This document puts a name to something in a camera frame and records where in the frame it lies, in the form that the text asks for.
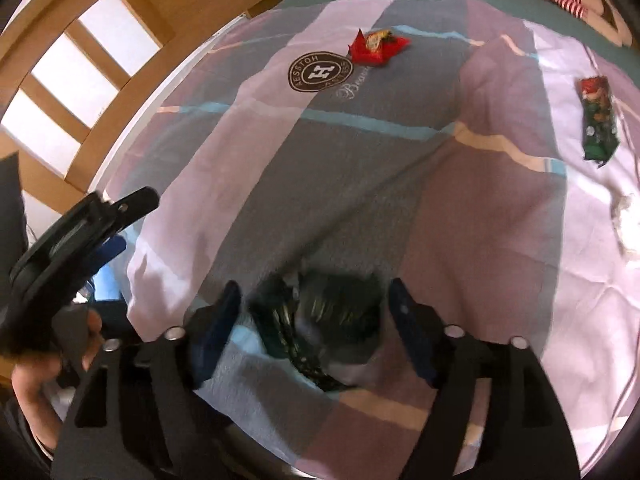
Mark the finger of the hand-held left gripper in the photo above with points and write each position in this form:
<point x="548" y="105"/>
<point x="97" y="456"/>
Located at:
<point x="137" y="202"/>
<point x="112" y="251"/>

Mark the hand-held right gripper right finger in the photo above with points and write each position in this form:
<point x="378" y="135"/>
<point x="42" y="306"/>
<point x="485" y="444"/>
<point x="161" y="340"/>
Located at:
<point x="410" y="330"/>

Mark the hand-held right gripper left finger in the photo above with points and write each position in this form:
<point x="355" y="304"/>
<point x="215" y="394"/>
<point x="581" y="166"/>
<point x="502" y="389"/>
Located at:
<point x="220" y="320"/>

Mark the dark snack wrapper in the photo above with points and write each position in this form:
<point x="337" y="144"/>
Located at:
<point x="325" y="305"/>

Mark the person's left forearm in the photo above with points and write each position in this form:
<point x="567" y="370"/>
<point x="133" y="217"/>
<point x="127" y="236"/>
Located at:
<point x="20" y="452"/>

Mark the person's left hand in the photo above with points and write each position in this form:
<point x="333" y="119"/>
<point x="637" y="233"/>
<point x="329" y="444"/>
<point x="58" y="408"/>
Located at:
<point x="37" y="395"/>

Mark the patchwork bed blanket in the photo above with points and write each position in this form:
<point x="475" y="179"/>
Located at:
<point x="350" y="185"/>

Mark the green and red snack wrapper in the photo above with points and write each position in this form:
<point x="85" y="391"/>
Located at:
<point x="597" y="130"/>

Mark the wooden bed frame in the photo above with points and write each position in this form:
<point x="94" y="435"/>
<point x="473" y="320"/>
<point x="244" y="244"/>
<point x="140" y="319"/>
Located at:
<point x="135" y="95"/>

